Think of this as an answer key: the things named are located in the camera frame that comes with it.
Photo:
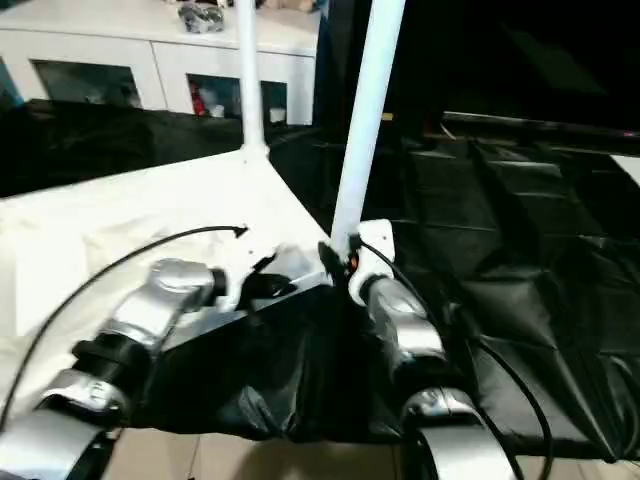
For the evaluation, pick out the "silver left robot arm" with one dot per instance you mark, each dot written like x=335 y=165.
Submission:
x=125 y=330

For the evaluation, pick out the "red bottle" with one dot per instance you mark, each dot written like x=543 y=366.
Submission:
x=198 y=100

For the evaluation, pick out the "small white jar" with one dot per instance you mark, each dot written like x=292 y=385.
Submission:
x=217 y=110
x=276 y=114

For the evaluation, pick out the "white glass-door cabinet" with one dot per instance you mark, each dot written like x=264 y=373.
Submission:
x=125 y=45

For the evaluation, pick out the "white plastic table top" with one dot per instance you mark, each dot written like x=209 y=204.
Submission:
x=125 y=225

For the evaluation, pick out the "white plastic table leg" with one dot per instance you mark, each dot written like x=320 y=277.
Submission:
x=365 y=125
x=250 y=75

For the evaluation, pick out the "white flat board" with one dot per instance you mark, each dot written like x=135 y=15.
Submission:
x=627 y=170

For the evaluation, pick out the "dark low shelf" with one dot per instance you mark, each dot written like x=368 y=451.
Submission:
x=540 y=127

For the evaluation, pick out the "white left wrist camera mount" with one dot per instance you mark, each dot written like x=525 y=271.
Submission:
x=245 y=255

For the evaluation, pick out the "black work mat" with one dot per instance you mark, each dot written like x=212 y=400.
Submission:
x=500 y=225

